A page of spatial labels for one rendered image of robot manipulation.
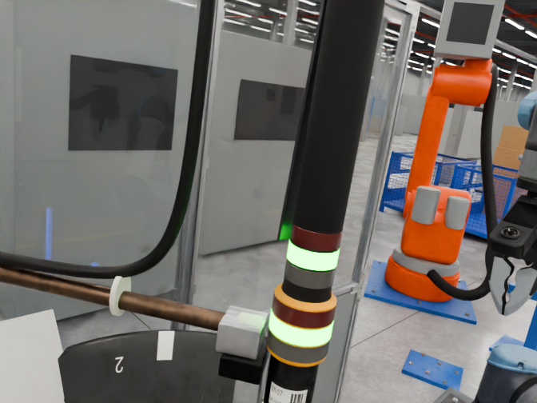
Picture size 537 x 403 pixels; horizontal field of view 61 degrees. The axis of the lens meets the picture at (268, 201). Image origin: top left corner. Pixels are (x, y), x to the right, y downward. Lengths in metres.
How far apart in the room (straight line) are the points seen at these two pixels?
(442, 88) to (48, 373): 3.93
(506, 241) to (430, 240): 3.60
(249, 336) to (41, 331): 0.45
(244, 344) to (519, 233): 0.46
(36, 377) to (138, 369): 0.21
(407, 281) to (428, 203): 0.74
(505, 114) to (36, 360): 10.81
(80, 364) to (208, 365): 0.14
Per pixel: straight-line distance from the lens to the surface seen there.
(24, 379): 0.71
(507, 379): 1.10
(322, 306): 0.30
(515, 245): 0.68
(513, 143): 8.44
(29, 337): 0.72
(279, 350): 0.32
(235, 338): 0.33
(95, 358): 0.55
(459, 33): 4.23
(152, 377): 0.53
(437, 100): 4.33
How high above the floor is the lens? 1.71
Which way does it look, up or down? 14 degrees down
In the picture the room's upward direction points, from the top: 8 degrees clockwise
